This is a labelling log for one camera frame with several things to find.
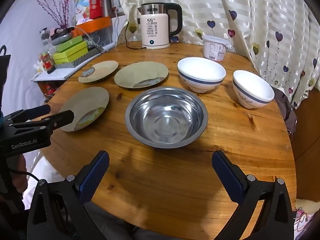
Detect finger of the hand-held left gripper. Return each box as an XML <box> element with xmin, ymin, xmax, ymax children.
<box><xmin>6</xmin><ymin>110</ymin><xmax>76</xmax><ymax>133</ymax></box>
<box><xmin>2</xmin><ymin>104</ymin><xmax>52</xmax><ymax>125</ymax></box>

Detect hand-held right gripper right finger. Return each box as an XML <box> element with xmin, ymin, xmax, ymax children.
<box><xmin>212</xmin><ymin>150</ymin><xmax>295</xmax><ymax>240</ymax></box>

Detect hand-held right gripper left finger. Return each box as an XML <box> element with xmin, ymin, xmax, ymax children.
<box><xmin>26</xmin><ymin>150</ymin><xmax>110</xmax><ymax>240</ymax></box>

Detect beige green plate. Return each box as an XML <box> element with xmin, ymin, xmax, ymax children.
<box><xmin>78</xmin><ymin>60</ymin><xmax>119</xmax><ymax>84</ymax></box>
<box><xmin>114</xmin><ymin>62</ymin><xmax>169</xmax><ymax>89</ymax></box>
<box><xmin>58</xmin><ymin>87</ymin><xmax>110</xmax><ymax>132</ymax></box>

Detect stainless steel bowl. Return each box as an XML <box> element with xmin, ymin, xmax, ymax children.
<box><xmin>125</xmin><ymin>86</ymin><xmax>209</xmax><ymax>148</ymax></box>

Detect small white bowl blue band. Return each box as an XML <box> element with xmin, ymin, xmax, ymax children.
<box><xmin>232</xmin><ymin>70</ymin><xmax>275</xmax><ymax>110</ymax></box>

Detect large white bowl blue band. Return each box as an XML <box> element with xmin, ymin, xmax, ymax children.
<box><xmin>177</xmin><ymin>57</ymin><xmax>227</xmax><ymax>94</ymax></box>

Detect person's left hand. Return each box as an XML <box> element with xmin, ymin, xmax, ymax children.
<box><xmin>15</xmin><ymin>154</ymin><xmax>28</xmax><ymax>193</ymax></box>

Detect white cloth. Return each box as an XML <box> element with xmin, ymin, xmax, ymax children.
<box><xmin>25</xmin><ymin>151</ymin><xmax>68</xmax><ymax>180</ymax></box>

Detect white shelf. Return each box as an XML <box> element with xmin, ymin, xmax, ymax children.
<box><xmin>31</xmin><ymin>64</ymin><xmax>84</xmax><ymax>82</ymax></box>

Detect person's grey trousers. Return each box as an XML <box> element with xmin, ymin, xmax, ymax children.
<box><xmin>84</xmin><ymin>201</ymin><xmax>140</xmax><ymax>240</ymax></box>

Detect jar with red label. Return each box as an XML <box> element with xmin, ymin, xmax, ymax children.
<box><xmin>41</xmin><ymin>54</ymin><xmax>56</xmax><ymax>72</ymax></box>

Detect grey zigzag patterned tray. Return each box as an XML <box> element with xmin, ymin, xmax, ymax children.
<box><xmin>54</xmin><ymin>47</ymin><xmax>103</xmax><ymax>68</ymax></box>

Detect lime green box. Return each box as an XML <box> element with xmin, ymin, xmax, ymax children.
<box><xmin>52</xmin><ymin>41</ymin><xmax>88</xmax><ymax>65</ymax></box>

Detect grey case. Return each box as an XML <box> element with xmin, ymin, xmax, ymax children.
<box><xmin>51</xmin><ymin>31</ymin><xmax>74</xmax><ymax>44</ymax></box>

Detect dark green flat box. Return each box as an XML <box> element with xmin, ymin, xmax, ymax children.
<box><xmin>55</xmin><ymin>35</ymin><xmax>84</xmax><ymax>52</ymax></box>

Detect white pink shoe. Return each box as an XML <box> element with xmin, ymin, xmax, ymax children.
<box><xmin>294</xmin><ymin>199</ymin><xmax>316</xmax><ymax>240</ymax></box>

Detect brown wooden panel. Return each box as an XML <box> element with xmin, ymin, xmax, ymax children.
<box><xmin>290</xmin><ymin>87</ymin><xmax>320</xmax><ymax>203</ymax></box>

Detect dark cloth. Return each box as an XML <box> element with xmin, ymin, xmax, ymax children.
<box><xmin>271</xmin><ymin>86</ymin><xmax>298</xmax><ymax>135</ymax></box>

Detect pink flower branches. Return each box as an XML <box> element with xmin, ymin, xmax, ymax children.
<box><xmin>29</xmin><ymin>0</ymin><xmax>73</xmax><ymax>28</ymax></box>

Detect clear box with orange lid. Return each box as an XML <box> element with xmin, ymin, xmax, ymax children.
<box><xmin>72</xmin><ymin>17</ymin><xmax>117</xmax><ymax>53</ymax></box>

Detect colourful gift bag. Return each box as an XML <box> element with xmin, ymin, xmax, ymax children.
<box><xmin>69</xmin><ymin>0</ymin><xmax>92</xmax><ymax>23</ymax></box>

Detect red box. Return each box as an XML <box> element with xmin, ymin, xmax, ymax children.
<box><xmin>89</xmin><ymin>0</ymin><xmax>107</xmax><ymax>20</ymax></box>

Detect white plastic tub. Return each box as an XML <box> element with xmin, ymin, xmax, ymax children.
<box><xmin>202</xmin><ymin>35</ymin><xmax>232</xmax><ymax>62</ymax></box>

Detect white electric kettle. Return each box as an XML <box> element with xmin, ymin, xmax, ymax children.
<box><xmin>138</xmin><ymin>2</ymin><xmax>183</xmax><ymax>50</ymax></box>

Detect cream curtain with hearts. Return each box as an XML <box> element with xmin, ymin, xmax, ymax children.
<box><xmin>115</xmin><ymin>0</ymin><xmax>320</xmax><ymax>109</ymax></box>

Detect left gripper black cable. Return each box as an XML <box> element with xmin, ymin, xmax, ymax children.
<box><xmin>10</xmin><ymin>169</ymin><xmax>40</xmax><ymax>180</ymax></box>

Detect black kettle power cable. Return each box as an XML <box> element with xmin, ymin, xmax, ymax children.
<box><xmin>124</xmin><ymin>21</ymin><xmax>144</xmax><ymax>51</ymax></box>

